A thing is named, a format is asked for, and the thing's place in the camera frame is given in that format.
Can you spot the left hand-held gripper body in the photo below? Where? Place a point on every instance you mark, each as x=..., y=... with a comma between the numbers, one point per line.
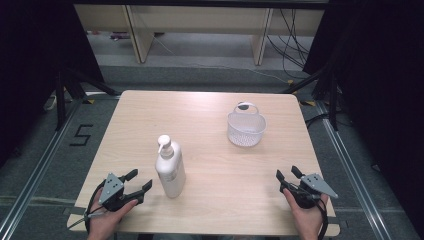
x=111, y=190

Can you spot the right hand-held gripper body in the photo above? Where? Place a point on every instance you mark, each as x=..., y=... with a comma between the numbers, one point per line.
x=315, y=185

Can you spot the white pump bottle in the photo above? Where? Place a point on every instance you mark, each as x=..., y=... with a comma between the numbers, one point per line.
x=170, y=173

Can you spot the person's left hand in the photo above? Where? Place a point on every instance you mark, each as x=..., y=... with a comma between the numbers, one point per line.
x=105, y=221

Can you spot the person's right hand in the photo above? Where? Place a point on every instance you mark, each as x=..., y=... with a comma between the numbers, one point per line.
x=308, y=221

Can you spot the black metal stand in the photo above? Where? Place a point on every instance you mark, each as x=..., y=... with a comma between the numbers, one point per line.
x=60, y=100
x=333, y=100

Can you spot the black curtain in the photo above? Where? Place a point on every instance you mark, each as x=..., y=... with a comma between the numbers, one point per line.
x=33, y=66
x=383, y=83

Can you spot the beige wooden desk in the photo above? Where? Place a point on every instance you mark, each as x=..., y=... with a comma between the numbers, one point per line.
x=200, y=20

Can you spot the metal floor rail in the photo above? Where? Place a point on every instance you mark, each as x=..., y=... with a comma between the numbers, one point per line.
x=36, y=173
x=353, y=180

